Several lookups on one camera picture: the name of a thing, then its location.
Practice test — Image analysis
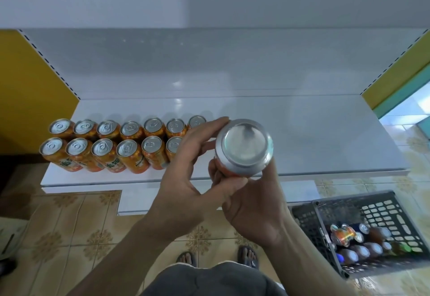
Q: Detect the person's right hand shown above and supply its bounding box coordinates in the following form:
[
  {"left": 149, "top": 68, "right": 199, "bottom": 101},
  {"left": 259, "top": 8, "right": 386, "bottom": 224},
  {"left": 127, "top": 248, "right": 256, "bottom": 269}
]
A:
[{"left": 208, "top": 157, "right": 297, "bottom": 249}]

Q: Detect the person's left hand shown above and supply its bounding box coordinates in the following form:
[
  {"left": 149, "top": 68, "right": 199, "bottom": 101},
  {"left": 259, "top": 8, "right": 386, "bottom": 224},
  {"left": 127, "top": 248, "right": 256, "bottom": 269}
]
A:
[{"left": 144, "top": 116, "right": 249, "bottom": 243}]

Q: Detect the orange can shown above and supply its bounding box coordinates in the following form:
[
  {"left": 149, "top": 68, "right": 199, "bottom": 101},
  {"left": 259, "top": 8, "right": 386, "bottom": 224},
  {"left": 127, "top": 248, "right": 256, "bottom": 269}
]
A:
[
  {"left": 214, "top": 118, "right": 275, "bottom": 178},
  {"left": 332, "top": 225, "right": 357, "bottom": 248}
]

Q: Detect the group of orange cans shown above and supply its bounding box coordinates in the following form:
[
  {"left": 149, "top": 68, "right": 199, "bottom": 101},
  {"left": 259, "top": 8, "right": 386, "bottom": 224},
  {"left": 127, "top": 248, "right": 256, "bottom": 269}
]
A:
[{"left": 38, "top": 114, "right": 208, "bottom": 174}]

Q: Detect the grey plastic crate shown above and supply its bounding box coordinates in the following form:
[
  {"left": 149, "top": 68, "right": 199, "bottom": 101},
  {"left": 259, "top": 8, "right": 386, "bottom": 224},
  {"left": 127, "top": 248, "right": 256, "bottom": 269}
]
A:
[{"left": 290, "top": 190, "right": 430, "bottom": 280}]

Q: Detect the white metal shelf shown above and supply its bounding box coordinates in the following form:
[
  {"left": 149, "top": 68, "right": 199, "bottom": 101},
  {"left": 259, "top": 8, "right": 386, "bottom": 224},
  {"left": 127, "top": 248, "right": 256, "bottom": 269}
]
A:
[{"left": 0, "top": 0, "right": 430, "bottom": 216}]

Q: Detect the person's right forearm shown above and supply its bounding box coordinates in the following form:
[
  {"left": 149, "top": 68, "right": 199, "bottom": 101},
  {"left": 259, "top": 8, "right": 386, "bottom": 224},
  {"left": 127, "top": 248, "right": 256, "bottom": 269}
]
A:
[{"left": 262, "top": 225, "right": 360, "bottom": 296}]

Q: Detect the person's left forearm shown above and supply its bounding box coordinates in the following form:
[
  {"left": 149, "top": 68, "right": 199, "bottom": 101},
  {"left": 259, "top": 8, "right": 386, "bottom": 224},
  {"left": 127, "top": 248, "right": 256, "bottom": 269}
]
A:
[{"left": 67, "top": 222, "right": 185, "bottom": 296}]

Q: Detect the person's grey shirt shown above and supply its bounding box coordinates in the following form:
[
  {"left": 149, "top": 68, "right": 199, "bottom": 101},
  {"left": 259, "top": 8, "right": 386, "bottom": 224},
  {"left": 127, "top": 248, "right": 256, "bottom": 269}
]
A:
[{"left": 141, "top": 260, "right": 290, "bottom": 296}]

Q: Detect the teal cabinet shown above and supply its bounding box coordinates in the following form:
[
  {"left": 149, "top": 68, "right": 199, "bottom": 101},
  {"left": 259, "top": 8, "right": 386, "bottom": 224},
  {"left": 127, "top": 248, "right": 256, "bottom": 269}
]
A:
[{"left": 417, "top": 116, "right": 430, "bottom": 139}]

